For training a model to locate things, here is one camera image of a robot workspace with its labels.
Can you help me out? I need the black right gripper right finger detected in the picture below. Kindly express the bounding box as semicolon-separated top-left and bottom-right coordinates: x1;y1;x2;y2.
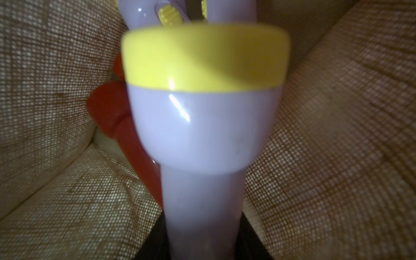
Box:
235;213;273;260

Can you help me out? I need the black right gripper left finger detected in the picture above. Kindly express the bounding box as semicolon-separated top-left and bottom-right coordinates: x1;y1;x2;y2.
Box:
133;212;171;260

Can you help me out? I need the brown burlap tote bag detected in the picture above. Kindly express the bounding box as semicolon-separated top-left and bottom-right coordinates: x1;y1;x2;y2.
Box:
1;1;416;260

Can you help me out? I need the red flashlight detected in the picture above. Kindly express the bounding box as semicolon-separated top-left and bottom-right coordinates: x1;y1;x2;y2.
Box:
86;53;163;208

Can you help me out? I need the purple flashlight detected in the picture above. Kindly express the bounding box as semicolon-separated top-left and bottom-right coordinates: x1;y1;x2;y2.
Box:
121;23;290;260
117;0;191;30
201;0;257;23

